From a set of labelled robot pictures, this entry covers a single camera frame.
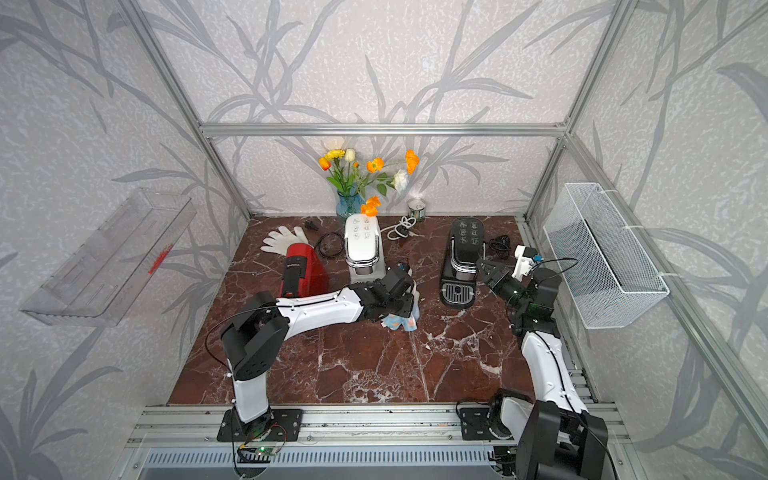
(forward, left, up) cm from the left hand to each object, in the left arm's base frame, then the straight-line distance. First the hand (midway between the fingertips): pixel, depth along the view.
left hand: (412, 303), depth 89 cm
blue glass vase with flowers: (+40, +21, +14) cm, 47 cm away
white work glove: (+29, +50, -7) cm, 58 cm away
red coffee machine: (+3, +30, +11) cm, 33 cm away
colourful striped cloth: (-7, +1, +1) cm, 7 cm away
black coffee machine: (+9, -15, +17) cm, 24 cm away
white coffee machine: (+8, +14, +16) cm, 23 cm away
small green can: (+41, -3, -1) cm, 41 cm away
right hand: (+4, -17, +16) cm, 24 cm away
